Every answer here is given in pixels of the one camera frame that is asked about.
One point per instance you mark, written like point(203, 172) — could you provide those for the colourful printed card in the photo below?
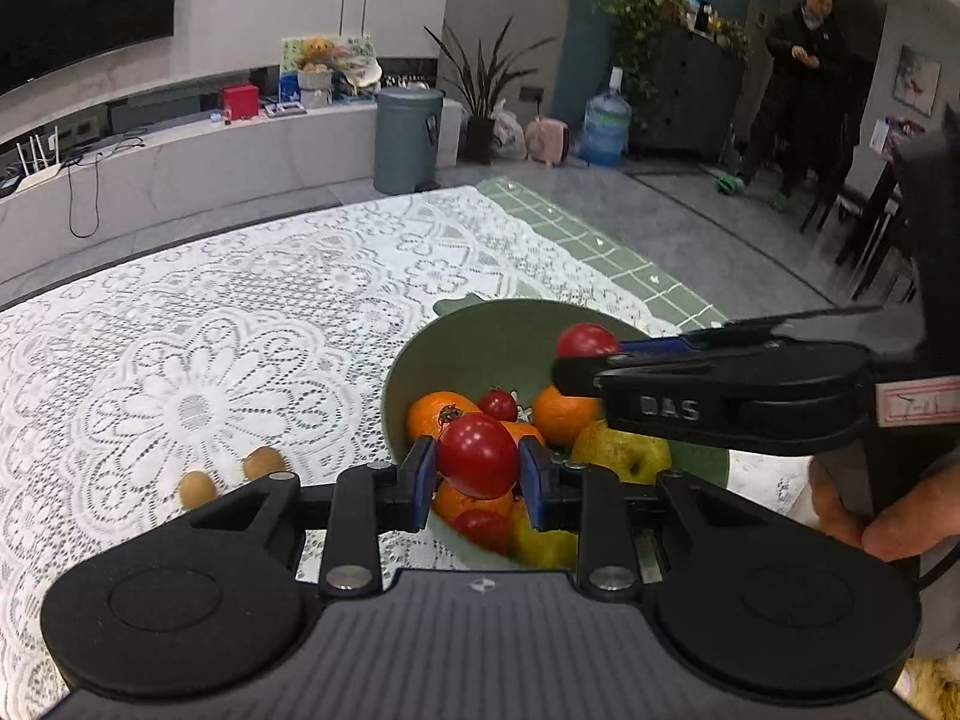
point(356, 64)

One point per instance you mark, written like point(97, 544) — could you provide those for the red box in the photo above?
point(240, 103)

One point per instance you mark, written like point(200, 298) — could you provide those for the person's right hand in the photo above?
point(892, 532)

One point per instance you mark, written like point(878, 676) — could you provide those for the large red tomato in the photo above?
point(476, 457)

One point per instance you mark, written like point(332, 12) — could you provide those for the framed wall picture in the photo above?
point(916, 81)

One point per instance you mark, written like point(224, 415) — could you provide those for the green slipper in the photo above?
point(780, 201)
point(727, 184)

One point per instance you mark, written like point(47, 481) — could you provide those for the yellow green pear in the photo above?
point(626, 454)

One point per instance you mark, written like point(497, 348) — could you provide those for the small red tomato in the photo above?
point(497, 405)

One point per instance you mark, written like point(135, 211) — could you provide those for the white flower pot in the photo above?
point(315, 88)

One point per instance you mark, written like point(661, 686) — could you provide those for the white plastic bag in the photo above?
point(508, 131)

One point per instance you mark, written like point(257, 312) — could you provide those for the large oval orange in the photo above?
point(431, 412)

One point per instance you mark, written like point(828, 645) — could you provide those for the pink bag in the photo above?
point(547, 141)

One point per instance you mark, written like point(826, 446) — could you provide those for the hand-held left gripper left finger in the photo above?
point(420, 484)

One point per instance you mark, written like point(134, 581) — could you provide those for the grey trash can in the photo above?
point(406, 139)

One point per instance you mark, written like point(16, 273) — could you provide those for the dark grey cabinet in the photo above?
point(697, 97)

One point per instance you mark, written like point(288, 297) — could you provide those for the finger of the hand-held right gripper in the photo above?
point(652, 345)
point(574, 373)

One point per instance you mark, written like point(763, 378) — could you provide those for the green bowl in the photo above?
point(480, 345)

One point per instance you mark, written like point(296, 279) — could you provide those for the long-leaf potted plant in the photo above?
point(480, 90)

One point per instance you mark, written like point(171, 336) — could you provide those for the blue water bottle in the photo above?
point(606, 127)

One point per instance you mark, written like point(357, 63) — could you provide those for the yellow lemon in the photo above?
point(544, 540)

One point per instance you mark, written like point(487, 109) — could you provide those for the dark dining chair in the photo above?
point(870, 225)

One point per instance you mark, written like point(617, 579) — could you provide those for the cluster of small bottles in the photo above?
point(712, 15)

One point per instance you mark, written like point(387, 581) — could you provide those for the white router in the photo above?
point(37, 176)

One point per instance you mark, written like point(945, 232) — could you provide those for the white lace tablecloth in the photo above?
point(187, 360)

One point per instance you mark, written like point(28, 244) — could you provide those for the black television screen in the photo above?
point(75, 0)

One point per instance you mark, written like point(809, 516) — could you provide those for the round mandarin orange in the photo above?
point(566, 412)

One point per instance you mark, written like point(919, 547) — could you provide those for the brown longan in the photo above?
point(264, 461)
point(199, 489)

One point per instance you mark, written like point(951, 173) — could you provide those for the green ivy plant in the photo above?
point(637, 22)

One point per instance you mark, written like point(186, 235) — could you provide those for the white media console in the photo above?
point(187, 165)

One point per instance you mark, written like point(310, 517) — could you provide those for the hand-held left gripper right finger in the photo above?
point(534, 484)

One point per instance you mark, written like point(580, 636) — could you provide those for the brown teddy bear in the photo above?
point(317, 52)

